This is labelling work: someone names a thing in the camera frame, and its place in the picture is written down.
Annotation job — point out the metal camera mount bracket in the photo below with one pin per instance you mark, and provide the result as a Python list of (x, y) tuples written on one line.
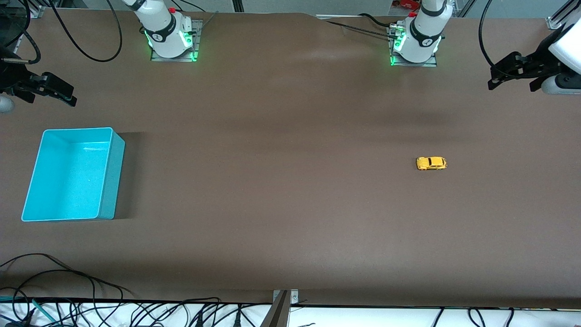
[(279, 313)]

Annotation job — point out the aluminium frame rail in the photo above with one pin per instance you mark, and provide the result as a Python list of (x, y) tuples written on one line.
[(563, 17), (36, 11)]

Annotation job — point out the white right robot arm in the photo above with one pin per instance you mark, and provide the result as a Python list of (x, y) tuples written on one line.
[(163, 27)]

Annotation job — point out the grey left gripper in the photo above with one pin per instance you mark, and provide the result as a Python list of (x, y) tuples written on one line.
[(539, 64)]

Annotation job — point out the yellow beetle toy car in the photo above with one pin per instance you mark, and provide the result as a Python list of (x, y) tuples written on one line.
[(431, 163)]

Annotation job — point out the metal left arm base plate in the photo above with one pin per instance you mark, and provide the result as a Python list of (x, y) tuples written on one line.
[(431, 63)]

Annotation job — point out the turquoise plastic bin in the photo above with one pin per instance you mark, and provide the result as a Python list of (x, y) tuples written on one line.
[(68, 181)]

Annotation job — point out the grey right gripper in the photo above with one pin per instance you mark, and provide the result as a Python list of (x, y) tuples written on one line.
[(10, 77)]

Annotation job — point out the red background object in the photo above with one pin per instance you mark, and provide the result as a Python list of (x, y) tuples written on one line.
[(406, 3)]

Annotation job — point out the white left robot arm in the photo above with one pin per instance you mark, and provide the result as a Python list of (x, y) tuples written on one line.
[(422, 32)]

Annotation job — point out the black frame post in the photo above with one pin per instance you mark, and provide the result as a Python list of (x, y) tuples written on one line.
[(238, 5)]

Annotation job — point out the dark tinted panel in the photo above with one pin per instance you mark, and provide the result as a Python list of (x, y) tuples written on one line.
[(11, 22)]

